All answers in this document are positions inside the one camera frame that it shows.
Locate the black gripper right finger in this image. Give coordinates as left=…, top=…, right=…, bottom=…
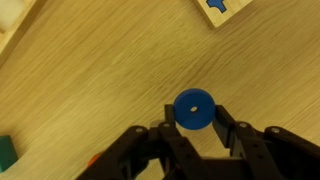
left=212, top=105, right=320, bottom=180

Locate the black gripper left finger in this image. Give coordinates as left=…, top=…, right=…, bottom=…
left=76, top=105, right=212, bottom=180

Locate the round blue block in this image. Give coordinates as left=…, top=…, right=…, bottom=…
left=173, top=88, right=216, bottom=130

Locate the green square block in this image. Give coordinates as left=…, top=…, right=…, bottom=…
left=0, top=135, right=18, bottom=173

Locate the wooden peg number board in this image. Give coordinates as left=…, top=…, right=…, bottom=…
left=193, top=0, right=253, bottom=28

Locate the wooden ladder shape frame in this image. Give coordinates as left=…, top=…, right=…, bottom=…
left=0, top=0, right=48, bottom=67

